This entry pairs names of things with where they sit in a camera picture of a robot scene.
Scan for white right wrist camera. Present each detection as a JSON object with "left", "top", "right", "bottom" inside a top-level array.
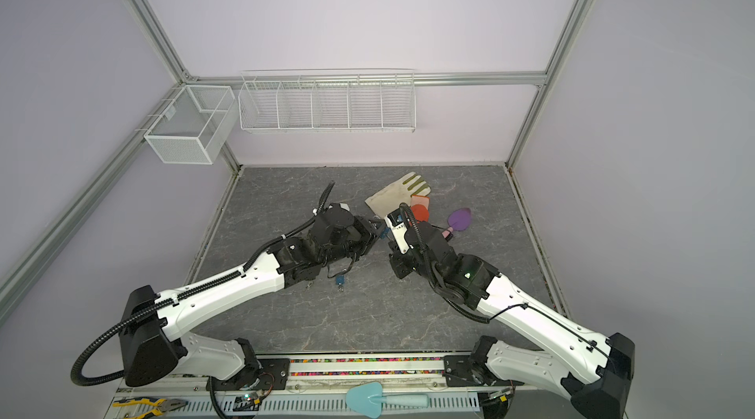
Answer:
[{"left": 385, "top": 209, "right": 410, "bottom": 254}]

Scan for red rubber glove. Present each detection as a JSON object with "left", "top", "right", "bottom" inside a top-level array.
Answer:
[{"left": 410, "top": 195, "right": 430, "bottom": 222}]

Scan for yellow handled pliers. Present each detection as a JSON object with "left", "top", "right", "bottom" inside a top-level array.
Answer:
[{"left": 111, "top": 397, "right": 188, "bottom": 419}]

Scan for white wire shelf basket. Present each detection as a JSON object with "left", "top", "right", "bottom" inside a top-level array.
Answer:
[{"left": 238, "top": 68, "right": 417, "bottom": 133}]

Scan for cream work glove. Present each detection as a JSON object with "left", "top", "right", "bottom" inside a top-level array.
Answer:
[{"left": 365, "top": 171, "right": 432, "bottom": 219}]

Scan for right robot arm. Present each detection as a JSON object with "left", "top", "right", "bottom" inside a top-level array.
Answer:
[{"left": 385, "top": 204, "right": 635, "bottom": 418}]

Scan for teal trowel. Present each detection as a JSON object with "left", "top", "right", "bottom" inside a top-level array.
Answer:
[{"left": 345, "top": 382, "right": 430, "bottom": 418}]

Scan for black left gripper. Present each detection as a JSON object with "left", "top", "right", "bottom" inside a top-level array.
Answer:
[{"left": 322, "top": 215, "right": 389, "bottom": 268}]

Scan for purple trowel pink handle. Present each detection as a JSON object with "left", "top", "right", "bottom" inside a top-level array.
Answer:
[{"left": 444, "top": 208, "right": 472, "bottom": 239}]

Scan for white mesh box basket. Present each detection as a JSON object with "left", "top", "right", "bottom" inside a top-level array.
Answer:
[{"left": 145, "top": 85, "right": 238, "bottom": 165}]

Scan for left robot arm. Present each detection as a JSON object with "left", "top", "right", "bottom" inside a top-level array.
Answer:
[{"left": 70, "top": 186, "right": 385, "bottom": 387}]

